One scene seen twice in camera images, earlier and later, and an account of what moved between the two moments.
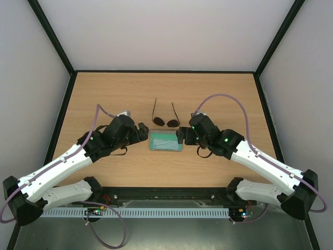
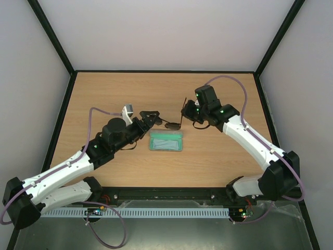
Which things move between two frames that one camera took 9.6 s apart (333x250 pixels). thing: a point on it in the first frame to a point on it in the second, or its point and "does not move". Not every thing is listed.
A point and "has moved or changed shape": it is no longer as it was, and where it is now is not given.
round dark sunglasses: [159, 122] has moved or changed shape
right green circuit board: [245, 212] does not move
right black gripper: [183, 134] to [189, 112]
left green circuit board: [94, 211] does not move
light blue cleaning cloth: [161, 144] does not move
